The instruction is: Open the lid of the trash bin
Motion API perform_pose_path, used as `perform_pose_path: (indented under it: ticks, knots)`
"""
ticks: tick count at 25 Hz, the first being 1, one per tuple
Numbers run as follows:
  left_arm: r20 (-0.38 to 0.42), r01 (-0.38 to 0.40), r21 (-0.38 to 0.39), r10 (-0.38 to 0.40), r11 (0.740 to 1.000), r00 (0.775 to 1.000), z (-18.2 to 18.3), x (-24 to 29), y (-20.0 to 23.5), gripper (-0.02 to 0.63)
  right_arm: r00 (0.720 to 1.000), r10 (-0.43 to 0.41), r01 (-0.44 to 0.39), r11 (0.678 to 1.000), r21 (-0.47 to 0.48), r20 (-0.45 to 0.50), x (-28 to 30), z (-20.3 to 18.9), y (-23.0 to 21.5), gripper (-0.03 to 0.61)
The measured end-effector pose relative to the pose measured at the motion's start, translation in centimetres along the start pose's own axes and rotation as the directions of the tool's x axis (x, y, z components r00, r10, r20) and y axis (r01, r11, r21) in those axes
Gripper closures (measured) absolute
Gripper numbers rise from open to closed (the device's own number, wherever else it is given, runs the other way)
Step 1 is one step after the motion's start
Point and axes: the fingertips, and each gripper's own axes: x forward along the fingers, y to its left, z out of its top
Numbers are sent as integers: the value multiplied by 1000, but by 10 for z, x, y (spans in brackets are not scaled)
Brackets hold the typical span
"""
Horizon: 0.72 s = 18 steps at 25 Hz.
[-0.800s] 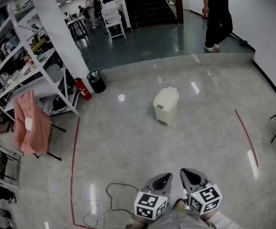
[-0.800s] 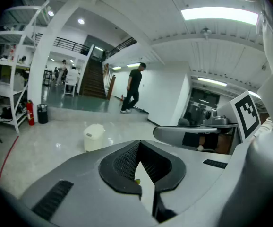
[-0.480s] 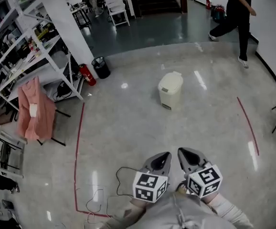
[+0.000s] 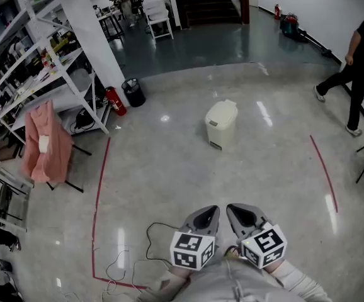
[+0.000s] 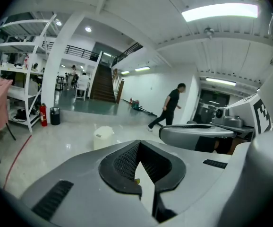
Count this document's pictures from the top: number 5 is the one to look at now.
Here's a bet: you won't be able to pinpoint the black bag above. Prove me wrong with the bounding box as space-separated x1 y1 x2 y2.
13 107 34 122

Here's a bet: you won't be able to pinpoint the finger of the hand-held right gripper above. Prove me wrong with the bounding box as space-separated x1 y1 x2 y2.
158 123 237 155

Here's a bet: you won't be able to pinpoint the dark double door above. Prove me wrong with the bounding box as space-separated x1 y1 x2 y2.
195 88 230 124

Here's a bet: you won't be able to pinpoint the black stair railing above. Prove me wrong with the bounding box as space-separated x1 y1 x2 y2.
112 42 144 67

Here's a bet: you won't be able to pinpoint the large rectangular ceiling light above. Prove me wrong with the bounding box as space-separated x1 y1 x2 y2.
181 3 259 23

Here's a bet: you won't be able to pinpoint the white chair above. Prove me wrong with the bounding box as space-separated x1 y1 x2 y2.
74 82 88 101

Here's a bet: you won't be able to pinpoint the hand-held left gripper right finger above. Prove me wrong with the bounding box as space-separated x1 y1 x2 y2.
138 140 234 227

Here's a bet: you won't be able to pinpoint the black round waste bin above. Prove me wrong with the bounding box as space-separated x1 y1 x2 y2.
50 106 61 126

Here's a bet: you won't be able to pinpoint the black folding stand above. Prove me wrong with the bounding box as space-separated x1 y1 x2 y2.
0 122 17 164

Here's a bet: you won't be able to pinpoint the green floor cleaning machine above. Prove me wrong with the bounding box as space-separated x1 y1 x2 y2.
131 100 158 116

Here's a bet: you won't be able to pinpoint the ceiling dome fixture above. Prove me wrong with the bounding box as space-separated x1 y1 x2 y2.
203 26 215 39

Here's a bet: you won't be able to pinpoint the black mezzanine railing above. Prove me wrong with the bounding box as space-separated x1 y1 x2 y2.
64 44 100 61

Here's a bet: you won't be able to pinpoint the red fire extinguisher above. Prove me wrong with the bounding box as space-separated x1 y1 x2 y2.
40 103 48 127

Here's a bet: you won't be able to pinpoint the white trash bin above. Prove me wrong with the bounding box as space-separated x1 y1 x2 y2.
93 125 115 151

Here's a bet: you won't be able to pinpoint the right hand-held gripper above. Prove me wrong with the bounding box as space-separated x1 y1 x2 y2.
209 54 273 142

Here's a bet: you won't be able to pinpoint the white metal shelving rack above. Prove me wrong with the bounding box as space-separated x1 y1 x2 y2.
0 13 58 134

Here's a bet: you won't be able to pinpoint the red floor cable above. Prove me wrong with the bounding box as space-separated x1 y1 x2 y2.
2 134 33 190

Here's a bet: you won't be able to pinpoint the brown staircase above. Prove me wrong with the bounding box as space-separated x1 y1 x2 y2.
90 63 124 104

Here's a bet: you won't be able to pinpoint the gray fisheye camera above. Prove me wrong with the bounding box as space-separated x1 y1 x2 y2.
211 106 244 128

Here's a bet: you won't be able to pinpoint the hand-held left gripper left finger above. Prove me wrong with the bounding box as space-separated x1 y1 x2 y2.
20 140 160 227

